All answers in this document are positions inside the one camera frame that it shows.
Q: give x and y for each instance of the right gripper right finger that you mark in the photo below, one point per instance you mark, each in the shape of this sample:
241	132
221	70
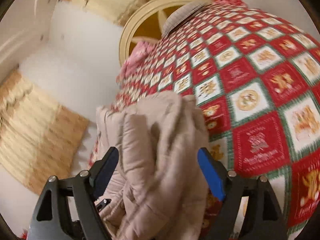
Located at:
263	218

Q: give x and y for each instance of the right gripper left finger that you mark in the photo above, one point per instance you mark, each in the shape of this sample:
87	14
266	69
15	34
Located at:
66	208

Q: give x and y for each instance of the beige quilted puffer jacket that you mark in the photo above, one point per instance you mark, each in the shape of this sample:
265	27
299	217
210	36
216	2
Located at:
157	190

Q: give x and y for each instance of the yellow side curtain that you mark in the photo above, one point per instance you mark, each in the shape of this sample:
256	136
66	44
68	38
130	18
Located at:
39	136

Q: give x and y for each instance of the pink folded blanket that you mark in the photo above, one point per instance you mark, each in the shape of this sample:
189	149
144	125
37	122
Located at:
138	55

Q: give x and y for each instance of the striped pillow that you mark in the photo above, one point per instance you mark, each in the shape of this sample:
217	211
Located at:
181	14

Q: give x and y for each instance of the cream round headboard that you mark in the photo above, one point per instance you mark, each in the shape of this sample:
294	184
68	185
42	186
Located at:
146	24

